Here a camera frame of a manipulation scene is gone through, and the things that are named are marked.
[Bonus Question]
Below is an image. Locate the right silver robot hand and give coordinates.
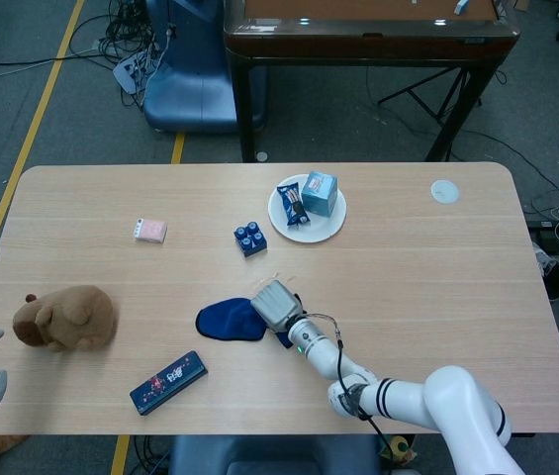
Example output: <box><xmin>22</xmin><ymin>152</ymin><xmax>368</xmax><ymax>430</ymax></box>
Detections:
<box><xmin>250</xmin><ymin>280</ymin><xmax>309</xmax><ymax>332</ymax></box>

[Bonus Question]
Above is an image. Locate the blue building block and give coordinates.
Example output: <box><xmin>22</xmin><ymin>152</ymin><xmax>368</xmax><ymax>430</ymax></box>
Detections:
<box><xmin>233</xmin><ymin>221</ymin><xmax>269</xmax><ymax>258</ymax></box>

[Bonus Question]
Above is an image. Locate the white paper plate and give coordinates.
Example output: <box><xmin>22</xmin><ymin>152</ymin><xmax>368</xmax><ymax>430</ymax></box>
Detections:
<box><xmin>267</xmin><ymin>173</ymin><xmax>348</xmax><ymax>244</ymax></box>

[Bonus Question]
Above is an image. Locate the blue cookie snack packet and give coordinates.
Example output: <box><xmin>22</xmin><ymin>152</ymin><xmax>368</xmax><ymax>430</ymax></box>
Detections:
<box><xmin>276</xmin><ymin>183</ymin><xmax>311</xmax><ymax>228</ymax></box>

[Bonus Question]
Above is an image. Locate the light blue carton box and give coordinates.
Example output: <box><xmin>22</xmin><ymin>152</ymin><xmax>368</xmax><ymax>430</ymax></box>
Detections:
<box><xmin>300</xmin><ymin>170</ymin><xmax>339</xmax><ymax>218</ymax></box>

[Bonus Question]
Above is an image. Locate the brown plush toy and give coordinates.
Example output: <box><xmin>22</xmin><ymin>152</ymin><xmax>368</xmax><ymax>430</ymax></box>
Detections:
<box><xmin>12</xmin><ymin>285</ymin><xmax>120</xmax><ymax>353</ymax></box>

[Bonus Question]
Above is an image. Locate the dark blue floral long box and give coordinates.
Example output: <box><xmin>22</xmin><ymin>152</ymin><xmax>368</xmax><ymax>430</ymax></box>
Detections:
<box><xmin>129</xmin><ymin>350</ymin><xmax>209</xmax><ymax>417</ymax></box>

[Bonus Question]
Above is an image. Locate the pink tissue pack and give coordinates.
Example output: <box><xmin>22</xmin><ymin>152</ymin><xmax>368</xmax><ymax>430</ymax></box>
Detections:
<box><xmin>133</xmin><ymin>217</ymin><xmax>169</xmax><ymax>244</ymax></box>

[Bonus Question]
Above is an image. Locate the blue chair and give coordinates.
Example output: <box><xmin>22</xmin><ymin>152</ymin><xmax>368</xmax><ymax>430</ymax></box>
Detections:
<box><xmin>142</xmin><ymin>0</ymin><xmax>266</xmax><ymax>135</ymax></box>

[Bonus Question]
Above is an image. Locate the dark wood mahjong table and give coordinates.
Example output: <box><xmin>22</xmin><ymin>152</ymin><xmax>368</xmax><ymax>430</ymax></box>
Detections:
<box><xmin>223</xmin><ymin>0</ymin><xmax>521</xmax><ymax>163</ymax></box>

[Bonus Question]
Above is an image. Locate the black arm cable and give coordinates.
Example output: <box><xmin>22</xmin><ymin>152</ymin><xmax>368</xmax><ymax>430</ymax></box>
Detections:
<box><xmin>307</xmin><ymin>311</ymin><xmax>390</xmax><ymax>446</ymax></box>

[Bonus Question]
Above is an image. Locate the tangle of floor cables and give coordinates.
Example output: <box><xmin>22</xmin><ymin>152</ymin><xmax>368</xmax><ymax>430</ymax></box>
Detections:
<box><xmin>68</xmin><ymin>0</ymin><xmax>161</xmax><ymax>108</ymax></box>

